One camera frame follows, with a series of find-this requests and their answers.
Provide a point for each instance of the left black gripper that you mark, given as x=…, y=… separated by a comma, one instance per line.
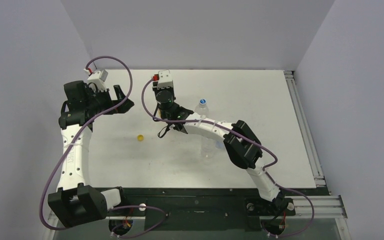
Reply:
x=106, y=95

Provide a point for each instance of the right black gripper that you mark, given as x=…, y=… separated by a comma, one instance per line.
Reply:
x=160, y=89

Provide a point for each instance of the tall clear bottle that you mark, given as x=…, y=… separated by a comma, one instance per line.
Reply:
x=201, y=111

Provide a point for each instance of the yellow bottle cap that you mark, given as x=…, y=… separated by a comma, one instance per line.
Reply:
x=140, y=137

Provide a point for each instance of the blue white cap tall bottle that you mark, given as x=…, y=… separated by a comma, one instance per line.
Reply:
x=202, y=102

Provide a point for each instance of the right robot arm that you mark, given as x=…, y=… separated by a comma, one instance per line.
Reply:
x=243, y=147

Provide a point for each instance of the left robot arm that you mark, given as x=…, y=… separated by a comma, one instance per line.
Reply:
x=75, y=202

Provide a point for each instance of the near clear bottle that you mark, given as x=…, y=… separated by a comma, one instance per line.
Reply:
x=208, y=148

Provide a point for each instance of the small clear bottle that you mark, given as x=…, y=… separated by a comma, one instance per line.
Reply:
x=219, y=145

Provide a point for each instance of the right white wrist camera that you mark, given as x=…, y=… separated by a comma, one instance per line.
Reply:
x=162, y=80

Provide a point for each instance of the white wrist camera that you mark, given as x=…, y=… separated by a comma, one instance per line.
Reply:
x=162, y=80
x=97, y=80

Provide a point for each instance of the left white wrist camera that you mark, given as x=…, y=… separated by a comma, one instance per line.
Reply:
x=97, y=80

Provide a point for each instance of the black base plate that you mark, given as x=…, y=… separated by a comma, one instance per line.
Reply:
x=203, y=209

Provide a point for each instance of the aluminium frame rail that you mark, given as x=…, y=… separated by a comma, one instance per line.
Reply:
x=307, y=137

